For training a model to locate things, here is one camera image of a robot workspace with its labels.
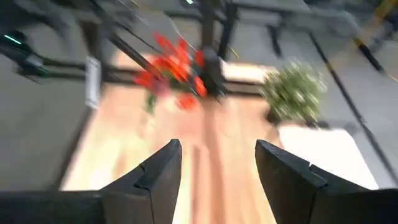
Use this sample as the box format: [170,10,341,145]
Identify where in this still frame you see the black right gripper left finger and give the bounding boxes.
[0,138,183,224]

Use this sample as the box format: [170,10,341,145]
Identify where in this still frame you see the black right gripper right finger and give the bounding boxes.
[254,139,398,224]

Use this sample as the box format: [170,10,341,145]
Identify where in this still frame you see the green potted plant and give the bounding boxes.
[259,57,329,125]

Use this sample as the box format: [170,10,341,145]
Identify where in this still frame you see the wooden shelf black metal frame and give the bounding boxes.
[276,123,382,191]

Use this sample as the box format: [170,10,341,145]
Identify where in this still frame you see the silver aluminium rail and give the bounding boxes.
[84,55,103,110]

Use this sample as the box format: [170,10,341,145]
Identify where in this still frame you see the yellow cable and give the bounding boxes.
[353,0,398,47]

